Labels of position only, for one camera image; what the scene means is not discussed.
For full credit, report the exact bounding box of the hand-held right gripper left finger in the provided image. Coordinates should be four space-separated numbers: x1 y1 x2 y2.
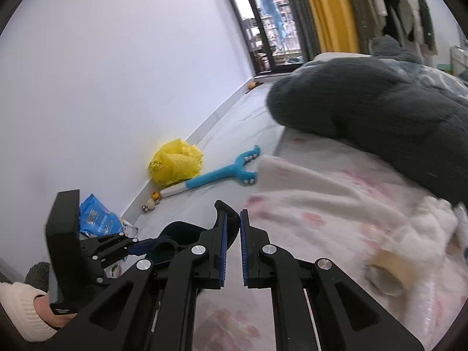
55 200 240 351

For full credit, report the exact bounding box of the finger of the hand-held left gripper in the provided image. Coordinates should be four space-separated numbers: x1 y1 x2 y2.
81 233 163 258
96 250 129 275

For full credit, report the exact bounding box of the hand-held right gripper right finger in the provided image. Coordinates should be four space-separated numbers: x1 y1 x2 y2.
240 208 426 351

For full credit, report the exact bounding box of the white sock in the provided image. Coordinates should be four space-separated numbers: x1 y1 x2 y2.
397 195 459 264

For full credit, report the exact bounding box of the clear plastic wrap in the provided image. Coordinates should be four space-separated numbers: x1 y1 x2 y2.
406 272 454 340

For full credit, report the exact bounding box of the person's left forearm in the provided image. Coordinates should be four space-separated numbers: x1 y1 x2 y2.
0 283 77 341

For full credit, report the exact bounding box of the grey fuzzy slipper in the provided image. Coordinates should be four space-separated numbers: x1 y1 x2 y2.
25 261 51 293

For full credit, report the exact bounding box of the blue snack packet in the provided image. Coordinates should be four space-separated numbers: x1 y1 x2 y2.
78 194 140 240

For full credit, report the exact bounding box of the blue forked plush toy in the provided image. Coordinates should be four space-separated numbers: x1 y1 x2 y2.
161 145 262 199

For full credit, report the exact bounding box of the pink patterned bed sheet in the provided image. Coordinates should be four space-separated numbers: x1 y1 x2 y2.
190 128 468 351

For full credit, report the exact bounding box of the yellow plastic bag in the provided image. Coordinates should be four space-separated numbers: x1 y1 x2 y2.
148 139 203 187

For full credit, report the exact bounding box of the brown tape roll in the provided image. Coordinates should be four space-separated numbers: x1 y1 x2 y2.
366 250 415 297

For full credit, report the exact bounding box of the black framed balcony door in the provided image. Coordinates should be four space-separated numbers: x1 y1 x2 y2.
219 0 304 77

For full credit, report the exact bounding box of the dark grey plush blanket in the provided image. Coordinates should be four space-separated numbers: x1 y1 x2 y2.
266 37 468 205

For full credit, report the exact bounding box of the grey curtain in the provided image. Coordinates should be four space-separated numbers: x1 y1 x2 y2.
281 0 320 63

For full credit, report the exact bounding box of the blue hanging garment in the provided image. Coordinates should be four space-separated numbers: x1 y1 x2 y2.
252 0 289 52

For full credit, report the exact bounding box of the light blue quilt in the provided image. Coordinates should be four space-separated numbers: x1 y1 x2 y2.
388 56 468 97

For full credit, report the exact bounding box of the yellow curtain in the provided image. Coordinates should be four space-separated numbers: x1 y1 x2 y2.
296 0 361 54

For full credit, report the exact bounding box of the row of hanging clothes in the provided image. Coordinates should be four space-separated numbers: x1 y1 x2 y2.
342 0 439 55

